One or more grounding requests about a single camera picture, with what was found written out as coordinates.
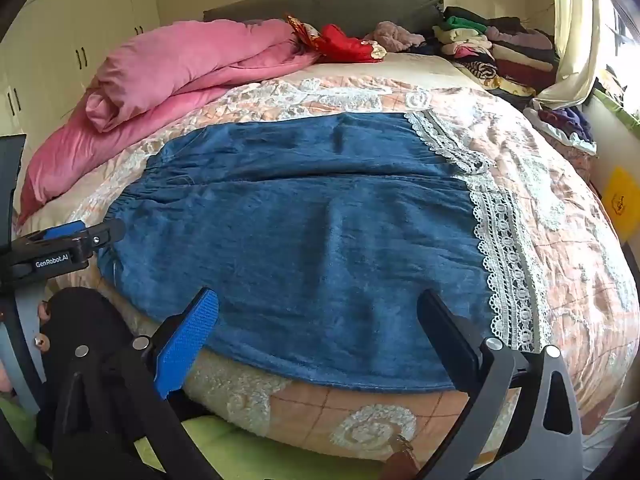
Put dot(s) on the blue denim pants lace trim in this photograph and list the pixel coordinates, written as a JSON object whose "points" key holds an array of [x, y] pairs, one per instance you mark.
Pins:
{"points": [[310, 220]]}

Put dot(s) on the mauve fluffy garment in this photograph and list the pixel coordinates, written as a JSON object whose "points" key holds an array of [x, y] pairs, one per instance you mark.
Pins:
{"points": [[395, 35]]}

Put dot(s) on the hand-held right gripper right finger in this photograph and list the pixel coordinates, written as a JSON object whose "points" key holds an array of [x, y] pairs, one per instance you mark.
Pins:
{"points": [[446, 341]]}

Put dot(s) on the pink duvet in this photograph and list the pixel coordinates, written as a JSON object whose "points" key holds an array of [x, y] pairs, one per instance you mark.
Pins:
{"points": [[165, 80]]}

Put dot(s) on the green windowsill mat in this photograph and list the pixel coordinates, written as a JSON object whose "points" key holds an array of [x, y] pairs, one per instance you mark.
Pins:
{"points": [[620, 112]]}

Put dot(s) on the pile of folded clothes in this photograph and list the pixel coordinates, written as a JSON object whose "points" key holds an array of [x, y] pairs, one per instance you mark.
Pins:
{"points": [[500, 55]]}

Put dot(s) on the person's left hand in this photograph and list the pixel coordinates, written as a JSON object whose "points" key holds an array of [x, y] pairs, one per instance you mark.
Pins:
{"points": [[85, 317]]}

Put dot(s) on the grey headboard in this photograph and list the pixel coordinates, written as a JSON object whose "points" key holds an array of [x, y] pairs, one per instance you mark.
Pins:
{"points": [[350, 10]]}

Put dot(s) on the red garment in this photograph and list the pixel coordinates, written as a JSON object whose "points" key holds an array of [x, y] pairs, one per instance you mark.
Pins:
{"points": [[345, 42]]}

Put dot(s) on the green cloth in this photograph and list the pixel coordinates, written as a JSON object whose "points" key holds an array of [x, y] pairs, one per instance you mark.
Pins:
{"points": [[260, 455]]}

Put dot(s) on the cream wardrobe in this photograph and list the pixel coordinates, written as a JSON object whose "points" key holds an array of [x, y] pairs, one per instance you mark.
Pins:
{"points": [[100, 10]]}

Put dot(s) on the purple clothes heap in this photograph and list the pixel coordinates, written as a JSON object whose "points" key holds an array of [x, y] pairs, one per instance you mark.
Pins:
{"points": [[565, 122]]}

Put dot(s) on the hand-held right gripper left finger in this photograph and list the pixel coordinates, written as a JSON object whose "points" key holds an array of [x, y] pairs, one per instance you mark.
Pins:
{"points": [[187, 340]]}

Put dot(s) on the peach white tufted blanket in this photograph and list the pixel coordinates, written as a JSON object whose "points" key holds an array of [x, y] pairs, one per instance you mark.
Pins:
{"points": [[565, 240]]}

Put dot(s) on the cream curtain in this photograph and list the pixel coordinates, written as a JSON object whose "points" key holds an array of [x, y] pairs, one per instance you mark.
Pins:
{"points": [[580, 35]]}

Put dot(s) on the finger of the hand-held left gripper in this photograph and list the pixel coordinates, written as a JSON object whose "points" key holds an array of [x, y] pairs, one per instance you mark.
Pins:
{"points": [[62, 230], [105, 234]]}

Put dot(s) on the yellow sign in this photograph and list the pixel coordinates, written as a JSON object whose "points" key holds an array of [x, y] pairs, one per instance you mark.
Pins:
{"points": [[617, 192]]}

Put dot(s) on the window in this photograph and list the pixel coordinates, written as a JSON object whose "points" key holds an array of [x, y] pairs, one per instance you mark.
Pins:
{"points": [[622, 45]]}

